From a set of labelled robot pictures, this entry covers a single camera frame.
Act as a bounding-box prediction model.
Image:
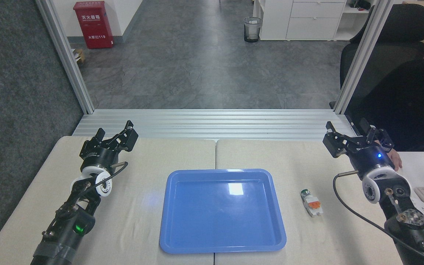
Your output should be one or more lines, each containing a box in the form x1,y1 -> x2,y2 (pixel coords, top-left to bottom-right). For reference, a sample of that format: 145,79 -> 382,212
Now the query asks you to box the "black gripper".
79,120 -> 139,172
322,118 -> 398,179

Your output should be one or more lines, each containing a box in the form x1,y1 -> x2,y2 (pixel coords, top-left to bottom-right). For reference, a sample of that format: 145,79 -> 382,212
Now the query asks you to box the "blue plastic tray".
159,169 -> 287,254

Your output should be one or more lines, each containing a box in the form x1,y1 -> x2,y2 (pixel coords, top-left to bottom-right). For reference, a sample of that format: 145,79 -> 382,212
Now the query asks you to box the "person's hand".
386,149 -> 403,171

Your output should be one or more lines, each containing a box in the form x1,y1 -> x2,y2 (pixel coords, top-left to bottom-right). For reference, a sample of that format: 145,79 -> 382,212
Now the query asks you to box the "person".
346,59 -> 424,170

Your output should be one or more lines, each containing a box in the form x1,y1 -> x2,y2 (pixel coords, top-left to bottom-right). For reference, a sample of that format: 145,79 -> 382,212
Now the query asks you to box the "small cardboard box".
71,48 -> 86,66

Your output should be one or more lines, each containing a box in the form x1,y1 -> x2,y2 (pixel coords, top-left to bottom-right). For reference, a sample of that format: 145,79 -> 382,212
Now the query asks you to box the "black office chair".
329,3 -> 424,109

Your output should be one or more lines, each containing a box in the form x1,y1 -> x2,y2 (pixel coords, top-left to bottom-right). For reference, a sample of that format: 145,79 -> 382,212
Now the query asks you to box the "red fire extinguisher box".
73,1 -> 114,50

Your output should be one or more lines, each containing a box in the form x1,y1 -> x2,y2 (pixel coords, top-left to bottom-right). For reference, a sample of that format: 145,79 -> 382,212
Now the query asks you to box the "white drawer cabinet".
252,0 -> 369,42

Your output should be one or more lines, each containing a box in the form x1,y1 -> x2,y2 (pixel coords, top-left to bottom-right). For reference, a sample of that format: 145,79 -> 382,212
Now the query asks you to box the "black mesh waste bin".
244,17 -> 263,43

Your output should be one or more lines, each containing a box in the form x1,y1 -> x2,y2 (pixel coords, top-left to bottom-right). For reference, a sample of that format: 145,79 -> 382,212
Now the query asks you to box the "white orange switch part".
300,189 -> 324,218

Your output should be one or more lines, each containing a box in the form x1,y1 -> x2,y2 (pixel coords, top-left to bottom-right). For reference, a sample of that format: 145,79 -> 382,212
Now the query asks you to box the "silver aluminium post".
35,0 -> 95,115
333,0 -> 395,115

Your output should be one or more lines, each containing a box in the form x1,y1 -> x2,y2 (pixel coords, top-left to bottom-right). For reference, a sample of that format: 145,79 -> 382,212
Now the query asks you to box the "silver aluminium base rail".
73,109 -> 357,141

